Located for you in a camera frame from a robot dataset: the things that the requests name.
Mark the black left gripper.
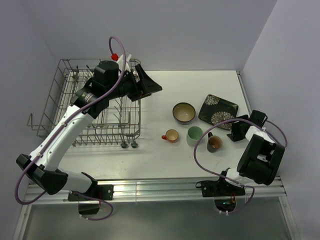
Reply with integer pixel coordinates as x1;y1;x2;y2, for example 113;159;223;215
106;64;162;102

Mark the black floral square plate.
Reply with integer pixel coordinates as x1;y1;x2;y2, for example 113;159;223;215
198;94;239;126

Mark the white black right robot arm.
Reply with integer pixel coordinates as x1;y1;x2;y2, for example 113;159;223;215
216;110;285;195

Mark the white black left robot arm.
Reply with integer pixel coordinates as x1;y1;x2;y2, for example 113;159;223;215
16;60;162;200

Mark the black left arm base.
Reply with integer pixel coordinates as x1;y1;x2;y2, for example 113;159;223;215
67;184;114;202

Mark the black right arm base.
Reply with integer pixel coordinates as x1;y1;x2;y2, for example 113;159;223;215
195;179;246;198

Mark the dark brown mug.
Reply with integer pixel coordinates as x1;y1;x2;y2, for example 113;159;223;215
207;132;223;153

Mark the dark bowl tan inside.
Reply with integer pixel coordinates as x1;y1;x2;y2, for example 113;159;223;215
172;102;196;125

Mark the pale green cup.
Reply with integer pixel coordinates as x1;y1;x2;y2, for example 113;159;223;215
186;126;203;147

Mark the small red orange cup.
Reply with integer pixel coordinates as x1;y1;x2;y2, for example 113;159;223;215
161;129;179;143

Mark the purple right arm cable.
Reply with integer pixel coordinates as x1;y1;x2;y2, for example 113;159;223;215
193;118;288;187

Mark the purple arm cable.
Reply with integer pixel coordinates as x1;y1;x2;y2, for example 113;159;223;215
15;36;127;206
193;118;288;187

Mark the grey wire dish rack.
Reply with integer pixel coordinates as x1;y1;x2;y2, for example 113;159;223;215
26;58;142;149

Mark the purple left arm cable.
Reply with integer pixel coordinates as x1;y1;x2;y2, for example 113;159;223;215
15;36;127;206

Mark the aluminium mounting rail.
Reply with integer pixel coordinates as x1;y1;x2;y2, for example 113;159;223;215
24;177;287;205

